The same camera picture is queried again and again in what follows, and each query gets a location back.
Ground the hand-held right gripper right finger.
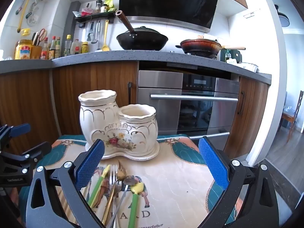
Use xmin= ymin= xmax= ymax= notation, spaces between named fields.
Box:
xmin=197 ymin=136 xmax=280 ymax=228

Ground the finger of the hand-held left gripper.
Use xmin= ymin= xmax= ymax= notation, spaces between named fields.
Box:
xmin=14 ymin=141 xmax=53 ymax=174
xmin=0 ymin=123 xmax=31 ymax=148

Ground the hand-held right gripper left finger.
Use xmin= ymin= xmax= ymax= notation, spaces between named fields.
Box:
xmin=26 ymin=138 xmax=105 ymax=228

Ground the silver fork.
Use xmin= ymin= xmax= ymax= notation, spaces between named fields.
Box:
xmin=110 ymin=164 xmax=119 ymax=228

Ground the green handled yellow utensil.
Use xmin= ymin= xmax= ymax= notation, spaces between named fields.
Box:
xmin=87 ymin=164 xmax=111 ymax=208

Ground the cream ceramic utensil holder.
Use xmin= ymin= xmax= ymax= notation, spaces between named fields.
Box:
xmin=78 ymin=89 xmax=161 ymax=160

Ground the silver spoon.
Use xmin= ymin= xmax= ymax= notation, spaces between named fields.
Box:
xmin=106 ymin=175 xmax=138 ymax=228

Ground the green handled yellow spoon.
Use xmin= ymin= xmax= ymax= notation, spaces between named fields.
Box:
xmin=128 ymin=182 xmax=146 ymax=228

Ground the printed table cloth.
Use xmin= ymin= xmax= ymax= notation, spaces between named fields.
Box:
xmin=19 ymin=134 xmax=240 ymax=228

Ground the wooden base cabinet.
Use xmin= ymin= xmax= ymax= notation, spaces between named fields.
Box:
xmin=224 ymin=76 xmax=269 ymax=158
xmin=0 ymin=61 xmax=139 ymax=155

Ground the wooden knife block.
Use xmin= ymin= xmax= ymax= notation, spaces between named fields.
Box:
xmin=31 ymin=32 xmax=44 ymax=59

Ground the yellow oil jug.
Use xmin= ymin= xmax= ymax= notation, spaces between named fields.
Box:
xmin=15 ymin=39 xmax=33 ymax=60

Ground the red label sauce bottle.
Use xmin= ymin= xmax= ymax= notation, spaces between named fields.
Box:
xmin=41 ymin=37 xmax=50 ymax=60

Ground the dark sauce bottle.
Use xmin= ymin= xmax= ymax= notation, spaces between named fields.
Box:
xmin=49 ymin=36 xmax=56 ymax=60

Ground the stainless steel oven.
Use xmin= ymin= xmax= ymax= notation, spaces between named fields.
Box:
xmin=138 ymin=70 xmax=240 ymax=148

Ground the wooden chair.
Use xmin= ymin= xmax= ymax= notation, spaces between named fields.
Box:
xmin=281 ymin=90 xmax=304 ymax=143

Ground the clear bottle yellow cap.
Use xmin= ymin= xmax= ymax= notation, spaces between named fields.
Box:
xmin=63 ymin=35 xmax=72 ymax=57

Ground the white plastic jug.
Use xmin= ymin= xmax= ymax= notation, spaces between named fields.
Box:
xmin=71 ymin=39 xmax=82 ymax=55

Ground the white dish cloth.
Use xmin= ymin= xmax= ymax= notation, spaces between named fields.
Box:
xmin=229 ymin=58 xmax=259 ymax=73

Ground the grey kitchen countertop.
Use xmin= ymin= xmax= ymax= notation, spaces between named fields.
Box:
xmin=0 ymin=50 xmax=272 ymax=85

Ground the dark green appliance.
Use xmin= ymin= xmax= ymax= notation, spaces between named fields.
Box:
xmin=218 ymin=49 xmax=242 ymax=63

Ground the black hanging peeler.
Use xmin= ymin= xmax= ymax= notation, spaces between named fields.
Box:
xmin=86 ymin=21 xmax=94 ymax=42

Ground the yellow hanging spatula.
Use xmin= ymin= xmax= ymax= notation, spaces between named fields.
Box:
xmin=102 ymin=20 xmax=110 ymax=52

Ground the black wok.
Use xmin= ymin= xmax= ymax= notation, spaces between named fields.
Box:
xmin=116 ymin=10 xmax=169 ymax=51

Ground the black wok lid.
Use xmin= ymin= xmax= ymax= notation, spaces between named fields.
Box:
xmin=131 ymin=26 xmax=165 ymax=35

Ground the green snack packet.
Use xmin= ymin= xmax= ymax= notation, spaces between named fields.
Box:
xmin=104 ymin=0 xmax=116 ymax=12

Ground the black ceiling lamp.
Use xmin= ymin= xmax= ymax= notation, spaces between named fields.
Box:
xmin=274 ymin=4 xmax=290 ymax=28

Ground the black range hood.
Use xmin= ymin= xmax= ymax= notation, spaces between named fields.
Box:
xmin=119 ymin=0 xmax=221 ymax=33

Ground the brown pan with wooden handle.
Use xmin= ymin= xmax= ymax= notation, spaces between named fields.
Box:
xmin=175 ymin=38 xmax=246 ymax=59

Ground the yellow gas hose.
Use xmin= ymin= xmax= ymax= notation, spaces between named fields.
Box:
xmin=17 ymin=0 xmax=32 ymax=33

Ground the black wall shelf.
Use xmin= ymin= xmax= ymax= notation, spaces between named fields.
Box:
xmin=74 ymin=12 xmax=116 ymax=28

